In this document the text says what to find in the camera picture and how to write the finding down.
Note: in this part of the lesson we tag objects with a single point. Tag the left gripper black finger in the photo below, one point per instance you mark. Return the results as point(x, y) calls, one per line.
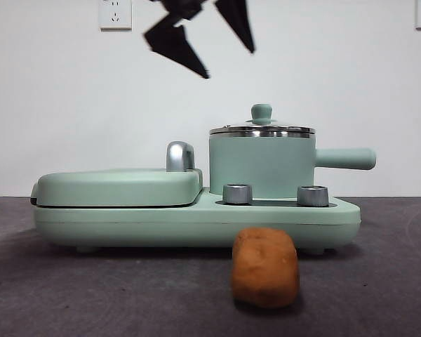
point(238, 21)
point(175, 44)

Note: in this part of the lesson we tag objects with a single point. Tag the glass pot lid green knob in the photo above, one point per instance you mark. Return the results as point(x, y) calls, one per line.
point(262, 112)

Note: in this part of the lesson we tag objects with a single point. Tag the brown potato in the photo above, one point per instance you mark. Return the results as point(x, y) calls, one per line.
point(265, 270)

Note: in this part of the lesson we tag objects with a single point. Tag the silver control knob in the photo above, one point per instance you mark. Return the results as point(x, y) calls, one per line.
point(237, 193)
point(313, 196)

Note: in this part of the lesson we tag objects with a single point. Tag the green breakfast maker base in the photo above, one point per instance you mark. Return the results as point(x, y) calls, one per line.
point(144, 224)

